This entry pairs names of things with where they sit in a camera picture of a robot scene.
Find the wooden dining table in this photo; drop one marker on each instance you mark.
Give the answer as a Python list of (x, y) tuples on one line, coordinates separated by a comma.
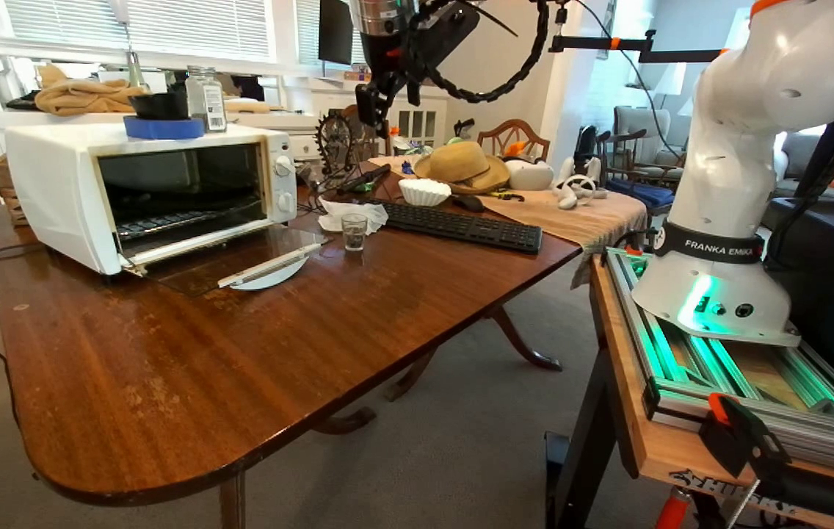
[(162, 385)]

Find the white toaster oven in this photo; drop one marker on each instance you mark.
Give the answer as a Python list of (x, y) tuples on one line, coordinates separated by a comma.
[(80, 181)]

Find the black monitor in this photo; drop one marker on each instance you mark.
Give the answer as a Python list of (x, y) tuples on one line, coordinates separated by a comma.
[(337, 34)]

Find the wooden chair back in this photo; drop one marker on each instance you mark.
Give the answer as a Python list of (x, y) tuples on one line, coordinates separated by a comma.
[(516, 138)]

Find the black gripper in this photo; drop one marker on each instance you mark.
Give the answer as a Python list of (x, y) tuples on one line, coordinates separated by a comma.
[(403, 46)]

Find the tan folded cloth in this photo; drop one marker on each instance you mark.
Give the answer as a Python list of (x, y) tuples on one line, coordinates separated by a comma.
[(62, 94)]

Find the white crumpled napkin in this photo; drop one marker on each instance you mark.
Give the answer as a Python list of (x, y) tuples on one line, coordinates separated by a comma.
[(333, 212)]

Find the white oven door on table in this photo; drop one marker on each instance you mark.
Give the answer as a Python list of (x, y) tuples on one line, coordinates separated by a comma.
[(269, 275)]

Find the white headphones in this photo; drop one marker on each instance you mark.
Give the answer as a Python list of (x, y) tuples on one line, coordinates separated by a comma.
[(576, 188)]

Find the black pan on oven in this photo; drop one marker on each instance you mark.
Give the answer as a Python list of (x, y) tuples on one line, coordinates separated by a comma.
[(159, 107)]

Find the white labelled box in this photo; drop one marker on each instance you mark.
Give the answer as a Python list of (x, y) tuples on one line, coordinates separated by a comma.
[(208, 100)]

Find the black camera boom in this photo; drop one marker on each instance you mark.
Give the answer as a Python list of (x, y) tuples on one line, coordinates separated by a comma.
[(644, 49)]

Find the tan straw hat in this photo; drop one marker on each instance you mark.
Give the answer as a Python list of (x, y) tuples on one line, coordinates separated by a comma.
[(466, 162)]

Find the beige table runner cloth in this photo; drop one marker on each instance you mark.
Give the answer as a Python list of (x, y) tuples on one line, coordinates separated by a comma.
[(592, 223)]

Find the small glass cup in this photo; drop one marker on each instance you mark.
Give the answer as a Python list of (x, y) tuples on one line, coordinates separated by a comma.
[(355, 234)]

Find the white cabinet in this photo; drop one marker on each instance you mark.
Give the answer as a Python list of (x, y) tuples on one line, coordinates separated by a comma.
[(415, 125)]

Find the blue tape roll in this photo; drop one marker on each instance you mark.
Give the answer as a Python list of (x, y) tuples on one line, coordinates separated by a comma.
[(143, 126)]

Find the robot mounting base frame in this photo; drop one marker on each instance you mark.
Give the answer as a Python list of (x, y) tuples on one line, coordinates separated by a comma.
[(648, 398)]

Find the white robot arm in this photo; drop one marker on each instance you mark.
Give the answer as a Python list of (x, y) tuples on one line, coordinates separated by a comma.
[(707, 275)]

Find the white bowl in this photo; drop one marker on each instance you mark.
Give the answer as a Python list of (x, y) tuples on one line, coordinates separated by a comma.
[(424, 193)]

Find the black keyboard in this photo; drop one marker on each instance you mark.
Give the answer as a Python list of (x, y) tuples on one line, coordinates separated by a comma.
[(466, 226)]

